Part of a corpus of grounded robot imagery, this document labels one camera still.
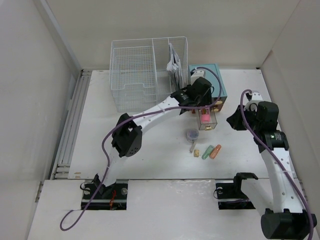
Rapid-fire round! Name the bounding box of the yellow small clip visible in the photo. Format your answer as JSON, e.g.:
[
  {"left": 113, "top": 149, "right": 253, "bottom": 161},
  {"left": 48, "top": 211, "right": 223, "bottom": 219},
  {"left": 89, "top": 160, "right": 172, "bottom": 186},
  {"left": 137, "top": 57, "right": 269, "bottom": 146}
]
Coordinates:
[{"left": 193, "top": 149, "right": 200, "bottom": 158}]

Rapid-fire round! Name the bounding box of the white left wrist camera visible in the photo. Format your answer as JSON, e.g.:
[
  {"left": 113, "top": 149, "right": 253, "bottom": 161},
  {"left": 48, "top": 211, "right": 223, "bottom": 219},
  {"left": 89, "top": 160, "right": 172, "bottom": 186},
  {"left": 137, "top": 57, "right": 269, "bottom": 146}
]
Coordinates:
[{"left": 190, "top": 68, "right": 206, "bottom": 84}]

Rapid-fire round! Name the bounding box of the pink marker tube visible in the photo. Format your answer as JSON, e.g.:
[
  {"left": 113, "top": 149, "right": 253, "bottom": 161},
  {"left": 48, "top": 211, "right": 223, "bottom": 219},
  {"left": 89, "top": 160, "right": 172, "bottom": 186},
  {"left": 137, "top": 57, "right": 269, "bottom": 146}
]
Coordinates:
[{"left": 200, "top": 108, "right": 211, "bottom": 124}]

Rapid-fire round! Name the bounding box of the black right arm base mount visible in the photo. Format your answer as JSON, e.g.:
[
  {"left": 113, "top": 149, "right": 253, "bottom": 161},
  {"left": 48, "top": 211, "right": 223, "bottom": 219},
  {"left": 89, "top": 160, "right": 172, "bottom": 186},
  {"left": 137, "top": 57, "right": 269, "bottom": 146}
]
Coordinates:
[{"left": 213, "top": 172, "right": 259, "bottom": 210}]

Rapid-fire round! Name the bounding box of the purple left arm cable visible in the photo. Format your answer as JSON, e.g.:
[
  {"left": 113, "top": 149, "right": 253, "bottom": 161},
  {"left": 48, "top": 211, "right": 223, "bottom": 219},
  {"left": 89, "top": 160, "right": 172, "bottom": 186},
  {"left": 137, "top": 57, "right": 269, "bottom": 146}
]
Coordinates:
[{"left": 59, "top": 66, "right": 222, "bottom": 232}]

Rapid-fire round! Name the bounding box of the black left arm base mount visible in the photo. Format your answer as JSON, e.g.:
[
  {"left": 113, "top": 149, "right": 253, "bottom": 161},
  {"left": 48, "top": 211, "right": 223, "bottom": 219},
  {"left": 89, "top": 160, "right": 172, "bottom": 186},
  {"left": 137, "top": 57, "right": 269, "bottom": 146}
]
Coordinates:
[{"left": 80, "top": 174, "right": 129, "bottom": 211}]

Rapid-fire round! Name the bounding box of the white wire mesh organizer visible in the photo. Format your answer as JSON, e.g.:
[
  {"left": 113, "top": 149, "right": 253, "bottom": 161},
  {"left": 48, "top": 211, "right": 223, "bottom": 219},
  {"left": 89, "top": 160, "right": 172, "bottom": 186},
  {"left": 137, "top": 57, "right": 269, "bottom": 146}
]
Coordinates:
[{"left": 109, "top": 36, "right": 190, "bottom": 113}]

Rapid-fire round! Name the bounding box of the grey small eraser stick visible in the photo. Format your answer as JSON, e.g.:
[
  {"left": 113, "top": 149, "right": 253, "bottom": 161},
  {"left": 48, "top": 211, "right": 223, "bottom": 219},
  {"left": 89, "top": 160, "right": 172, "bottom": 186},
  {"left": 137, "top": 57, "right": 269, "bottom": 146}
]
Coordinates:
[{"left": 189, "top": 141, "right": 197, "bottom": 153}]

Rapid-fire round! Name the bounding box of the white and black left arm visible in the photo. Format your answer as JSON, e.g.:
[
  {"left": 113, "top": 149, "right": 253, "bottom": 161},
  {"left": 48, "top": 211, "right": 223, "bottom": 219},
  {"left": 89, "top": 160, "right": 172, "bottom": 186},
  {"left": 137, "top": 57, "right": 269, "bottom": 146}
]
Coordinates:
[{"left": 93, "top": 77, "right": 214, "bottom": 199}]

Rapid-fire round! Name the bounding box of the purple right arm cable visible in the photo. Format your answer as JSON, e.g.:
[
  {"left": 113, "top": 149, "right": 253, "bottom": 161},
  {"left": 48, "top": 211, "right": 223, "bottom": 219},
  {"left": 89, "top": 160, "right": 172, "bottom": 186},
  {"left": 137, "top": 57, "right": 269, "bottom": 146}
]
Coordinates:
[{"left": 240, "top": 89, "right": 317, "bottom": 240}]

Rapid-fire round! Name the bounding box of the clear jar of clips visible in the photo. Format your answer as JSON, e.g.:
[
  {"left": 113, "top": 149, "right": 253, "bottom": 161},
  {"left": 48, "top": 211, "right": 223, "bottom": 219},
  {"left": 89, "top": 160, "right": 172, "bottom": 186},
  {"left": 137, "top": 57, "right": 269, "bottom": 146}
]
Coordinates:
[{"left": 185, "top": 128, "right": 199, "bottom": 143}]

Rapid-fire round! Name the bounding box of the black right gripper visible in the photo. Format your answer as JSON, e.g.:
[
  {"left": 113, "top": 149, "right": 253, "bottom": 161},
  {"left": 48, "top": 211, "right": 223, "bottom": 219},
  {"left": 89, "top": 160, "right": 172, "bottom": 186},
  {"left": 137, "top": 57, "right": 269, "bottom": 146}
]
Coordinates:
[{"left": 225, "top": 104, "right": 262, "bottom": 133}]

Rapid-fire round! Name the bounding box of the orange highlighter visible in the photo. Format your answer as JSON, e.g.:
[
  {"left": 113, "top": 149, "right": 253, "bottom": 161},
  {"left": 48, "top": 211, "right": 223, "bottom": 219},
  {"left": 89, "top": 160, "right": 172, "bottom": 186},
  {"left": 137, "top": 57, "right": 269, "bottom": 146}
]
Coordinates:
[{"left": 209, "top": 144, "right": 222, "bottom": 159}]

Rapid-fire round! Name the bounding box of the teal mini drawer cabinet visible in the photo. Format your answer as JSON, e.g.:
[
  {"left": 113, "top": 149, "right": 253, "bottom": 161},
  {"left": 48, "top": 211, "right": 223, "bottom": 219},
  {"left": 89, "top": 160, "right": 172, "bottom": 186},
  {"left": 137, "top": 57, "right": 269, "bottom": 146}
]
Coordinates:
[{"left": 188, "top": 63, "right": 228, "bottom": 113}]

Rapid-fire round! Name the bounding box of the grey setup guide booklet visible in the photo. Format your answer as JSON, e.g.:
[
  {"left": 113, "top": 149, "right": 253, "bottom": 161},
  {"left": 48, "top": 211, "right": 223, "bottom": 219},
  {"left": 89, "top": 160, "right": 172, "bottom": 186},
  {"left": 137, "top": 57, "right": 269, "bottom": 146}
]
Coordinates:
[{"left": 166, "top": 43, "right": 186, "bottom": 90}]

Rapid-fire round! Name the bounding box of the aluminium rail frame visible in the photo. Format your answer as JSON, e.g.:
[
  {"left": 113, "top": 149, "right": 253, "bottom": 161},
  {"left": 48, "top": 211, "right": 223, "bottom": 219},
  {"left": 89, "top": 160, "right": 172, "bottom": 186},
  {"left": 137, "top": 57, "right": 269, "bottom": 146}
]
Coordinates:
[{"left": 48, "top": 69, "right": 92, "bottom": 180}]

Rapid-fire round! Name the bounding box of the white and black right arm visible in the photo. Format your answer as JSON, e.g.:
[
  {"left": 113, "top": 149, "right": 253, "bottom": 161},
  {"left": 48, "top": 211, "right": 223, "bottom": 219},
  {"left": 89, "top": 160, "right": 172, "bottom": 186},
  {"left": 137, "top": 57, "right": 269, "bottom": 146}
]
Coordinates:
[{"left": 227, "top": 100, "right": 317, "bottom": 240}]

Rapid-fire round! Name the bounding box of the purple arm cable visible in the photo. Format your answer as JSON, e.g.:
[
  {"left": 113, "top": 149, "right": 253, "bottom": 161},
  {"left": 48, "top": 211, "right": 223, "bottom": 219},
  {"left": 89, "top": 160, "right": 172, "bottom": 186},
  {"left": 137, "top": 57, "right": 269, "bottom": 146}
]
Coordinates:
[
  {"left": 59, "top": 66, "right": 222, "bottom": 232},
  {"left": 240, "top": 89, "right": 317, "bottom": 240}
]

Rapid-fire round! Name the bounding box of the clear drawer with gold knob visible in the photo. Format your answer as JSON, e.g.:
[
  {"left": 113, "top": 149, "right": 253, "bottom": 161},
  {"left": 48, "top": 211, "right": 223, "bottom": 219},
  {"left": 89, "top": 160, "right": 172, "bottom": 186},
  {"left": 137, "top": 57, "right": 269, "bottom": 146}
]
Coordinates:
[{"left": 196, "top": 108, "right": 218, "bottom": 131}]

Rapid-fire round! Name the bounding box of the green highlighter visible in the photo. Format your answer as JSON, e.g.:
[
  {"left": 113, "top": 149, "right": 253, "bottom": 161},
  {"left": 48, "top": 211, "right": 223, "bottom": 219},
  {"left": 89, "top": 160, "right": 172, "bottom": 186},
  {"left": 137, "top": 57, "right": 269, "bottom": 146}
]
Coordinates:
[{"left": 201, "top": 145, "right": 215, "bottom": 160}]

